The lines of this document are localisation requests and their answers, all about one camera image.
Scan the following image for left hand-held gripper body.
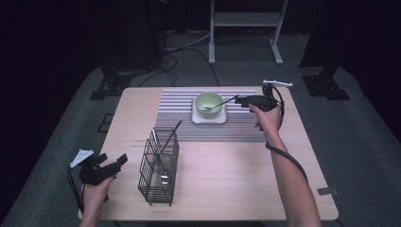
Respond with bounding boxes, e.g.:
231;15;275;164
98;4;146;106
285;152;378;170
69;148;123;186

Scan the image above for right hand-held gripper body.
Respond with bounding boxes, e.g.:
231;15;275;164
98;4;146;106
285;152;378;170
248;79;294;114

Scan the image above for black-handled metal spoon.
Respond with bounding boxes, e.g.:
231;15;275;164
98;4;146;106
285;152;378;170
200;94;240;114

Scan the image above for light green bowl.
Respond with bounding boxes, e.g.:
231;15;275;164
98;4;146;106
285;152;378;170
194;91;225;120

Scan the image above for black wire basket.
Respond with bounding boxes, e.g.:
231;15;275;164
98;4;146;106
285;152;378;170
137;126;181;207

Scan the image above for person's left hand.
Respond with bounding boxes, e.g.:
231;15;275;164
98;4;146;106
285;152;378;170
80;174;116;219

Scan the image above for person's right hand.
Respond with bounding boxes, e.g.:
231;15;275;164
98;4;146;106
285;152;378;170
248;102;284;136

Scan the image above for white square plate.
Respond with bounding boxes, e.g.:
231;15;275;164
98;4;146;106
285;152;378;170
190;97;228;125

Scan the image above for silver metal utensil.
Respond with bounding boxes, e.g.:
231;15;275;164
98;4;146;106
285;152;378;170
150;128;165;166

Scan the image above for black stand base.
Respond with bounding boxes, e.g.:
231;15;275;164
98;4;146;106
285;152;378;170
88;64;134;101
300;64;352;101

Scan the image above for grey striped placemat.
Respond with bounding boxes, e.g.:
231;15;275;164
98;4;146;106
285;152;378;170
154;88;268;144

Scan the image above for grey tape piece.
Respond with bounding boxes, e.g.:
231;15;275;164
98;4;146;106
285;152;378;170
316;187;340;197

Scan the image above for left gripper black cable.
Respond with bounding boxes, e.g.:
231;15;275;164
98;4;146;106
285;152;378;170
66;167;85;216

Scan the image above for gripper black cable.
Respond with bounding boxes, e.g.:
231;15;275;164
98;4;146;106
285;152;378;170
264;84;309;183
66;167;85;216

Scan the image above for black-handled metal utensil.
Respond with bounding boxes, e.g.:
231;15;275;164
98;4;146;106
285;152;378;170
155;119;183;163

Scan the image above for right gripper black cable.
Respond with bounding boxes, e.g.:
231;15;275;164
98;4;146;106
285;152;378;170
264;84;309;183

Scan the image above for black floor cables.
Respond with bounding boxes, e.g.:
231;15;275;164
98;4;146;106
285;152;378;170
137;29;220;88

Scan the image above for white metal frame stand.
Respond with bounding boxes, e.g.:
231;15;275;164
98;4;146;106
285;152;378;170
208;0;289;66

